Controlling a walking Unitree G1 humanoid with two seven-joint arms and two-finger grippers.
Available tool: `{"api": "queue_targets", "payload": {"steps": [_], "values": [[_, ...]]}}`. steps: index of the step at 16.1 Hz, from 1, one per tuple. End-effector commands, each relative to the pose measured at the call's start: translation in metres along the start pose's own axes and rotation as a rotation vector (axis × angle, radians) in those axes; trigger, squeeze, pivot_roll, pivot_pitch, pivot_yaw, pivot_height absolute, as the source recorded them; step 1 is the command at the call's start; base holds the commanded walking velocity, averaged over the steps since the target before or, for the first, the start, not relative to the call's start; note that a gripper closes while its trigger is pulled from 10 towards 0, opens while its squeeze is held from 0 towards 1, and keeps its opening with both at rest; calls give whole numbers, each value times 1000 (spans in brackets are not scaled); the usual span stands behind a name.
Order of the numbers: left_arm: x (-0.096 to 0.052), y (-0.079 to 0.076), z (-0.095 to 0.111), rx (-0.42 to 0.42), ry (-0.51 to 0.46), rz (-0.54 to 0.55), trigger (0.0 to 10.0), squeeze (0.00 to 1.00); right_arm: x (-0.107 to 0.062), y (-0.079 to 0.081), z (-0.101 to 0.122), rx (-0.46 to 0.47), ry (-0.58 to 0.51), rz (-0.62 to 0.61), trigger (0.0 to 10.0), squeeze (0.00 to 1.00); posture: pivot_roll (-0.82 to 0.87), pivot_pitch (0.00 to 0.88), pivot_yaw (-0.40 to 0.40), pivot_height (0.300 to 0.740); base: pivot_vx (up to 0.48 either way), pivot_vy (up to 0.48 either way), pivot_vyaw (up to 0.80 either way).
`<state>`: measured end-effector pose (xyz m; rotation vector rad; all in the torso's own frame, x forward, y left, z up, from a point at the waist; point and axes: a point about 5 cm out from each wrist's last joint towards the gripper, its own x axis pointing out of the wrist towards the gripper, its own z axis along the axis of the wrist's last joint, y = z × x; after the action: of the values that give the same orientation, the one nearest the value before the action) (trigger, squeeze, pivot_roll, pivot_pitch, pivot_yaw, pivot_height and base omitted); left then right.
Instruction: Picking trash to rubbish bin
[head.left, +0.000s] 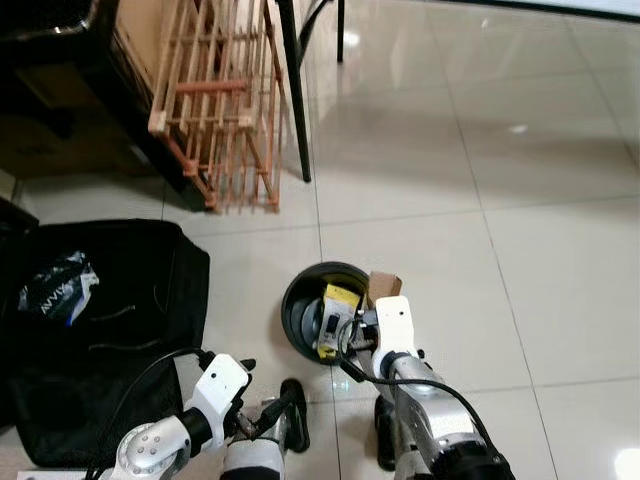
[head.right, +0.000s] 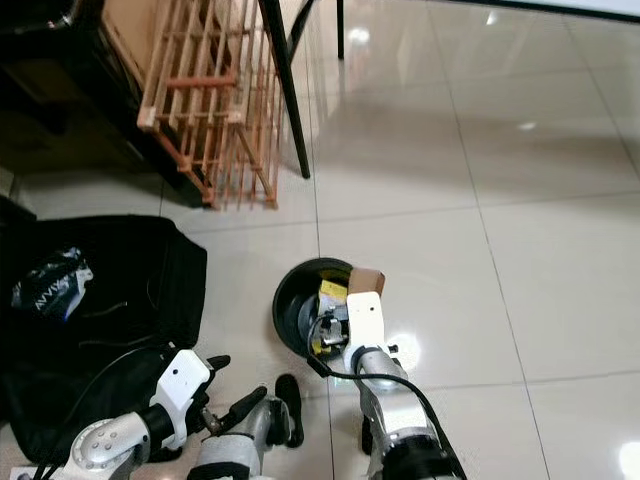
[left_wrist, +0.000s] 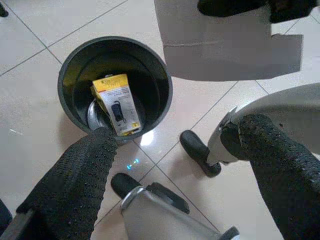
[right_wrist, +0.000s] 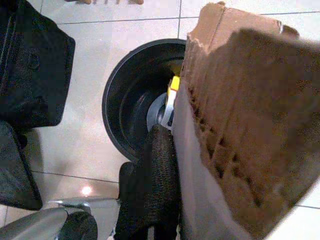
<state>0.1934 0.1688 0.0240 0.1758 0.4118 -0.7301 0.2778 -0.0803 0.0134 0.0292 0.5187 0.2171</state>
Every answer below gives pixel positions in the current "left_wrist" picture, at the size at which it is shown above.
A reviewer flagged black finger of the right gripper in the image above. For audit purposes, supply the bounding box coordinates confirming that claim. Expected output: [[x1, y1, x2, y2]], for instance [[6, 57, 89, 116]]
[[197, 0, 266, 18], [268, 0, 319, 23]]

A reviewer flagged silver right robot leg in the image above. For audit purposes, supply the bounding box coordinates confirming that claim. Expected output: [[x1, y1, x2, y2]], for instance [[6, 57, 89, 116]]
[[179, 82, 320, 179]]

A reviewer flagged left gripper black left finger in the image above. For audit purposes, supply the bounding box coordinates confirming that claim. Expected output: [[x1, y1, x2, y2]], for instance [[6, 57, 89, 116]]
[[16, 126, 119, 240]]

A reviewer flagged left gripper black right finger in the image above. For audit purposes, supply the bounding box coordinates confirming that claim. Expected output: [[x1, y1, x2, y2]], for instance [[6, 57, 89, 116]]
[[221, 113, 320, 240]]

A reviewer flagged white yellow product box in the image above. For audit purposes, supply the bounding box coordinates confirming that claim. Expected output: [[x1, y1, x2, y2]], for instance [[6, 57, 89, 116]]
[[89, 73, 144, 137]]

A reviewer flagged dark grey rubbish bin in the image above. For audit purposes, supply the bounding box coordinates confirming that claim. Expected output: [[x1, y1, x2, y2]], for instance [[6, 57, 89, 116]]
[[56, 36, 174, 147]]

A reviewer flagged white cardboard box piece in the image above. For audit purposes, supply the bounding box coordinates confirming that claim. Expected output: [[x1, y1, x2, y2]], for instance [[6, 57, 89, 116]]
[[153, 0, 305, 82]]

